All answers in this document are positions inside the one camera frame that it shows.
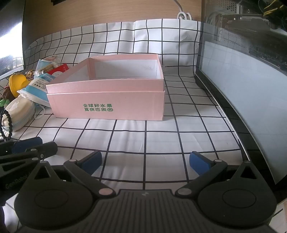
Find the pink cardboard box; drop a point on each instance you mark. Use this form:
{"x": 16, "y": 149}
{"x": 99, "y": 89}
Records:
{"x": 112, "y": 100}

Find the glass panel computer case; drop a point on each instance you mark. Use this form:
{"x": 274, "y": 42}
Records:
{"x": 246, "y": 89}

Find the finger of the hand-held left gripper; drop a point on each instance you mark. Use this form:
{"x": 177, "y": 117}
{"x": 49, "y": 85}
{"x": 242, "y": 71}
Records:
{"x": 27, "y": 143}
{"x": 46, "y": 149}

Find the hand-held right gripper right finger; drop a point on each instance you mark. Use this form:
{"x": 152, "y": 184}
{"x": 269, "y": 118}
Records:
{"x": 199, "y": 164}

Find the beige round pouch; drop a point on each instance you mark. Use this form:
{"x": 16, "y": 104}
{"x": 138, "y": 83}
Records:
{"x": 18, "y": 112}

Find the red packet with white circle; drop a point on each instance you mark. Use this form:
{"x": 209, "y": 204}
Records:
{"x": 59, "y": 70}

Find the pale blue cotton swab packet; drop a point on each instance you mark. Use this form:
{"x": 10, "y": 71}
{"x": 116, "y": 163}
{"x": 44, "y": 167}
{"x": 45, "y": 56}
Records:
{"x": 47, "y": 65}

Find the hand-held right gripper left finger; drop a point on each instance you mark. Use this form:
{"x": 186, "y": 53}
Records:
{"x": 92, "y": 161}

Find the yellow soft toy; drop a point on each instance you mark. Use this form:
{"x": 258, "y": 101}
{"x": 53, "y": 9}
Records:
{"x": 19, "y": 84}

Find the blue face mask packet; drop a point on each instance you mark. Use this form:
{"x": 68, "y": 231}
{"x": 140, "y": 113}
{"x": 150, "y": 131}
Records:
{"x": 38, "y": 88}

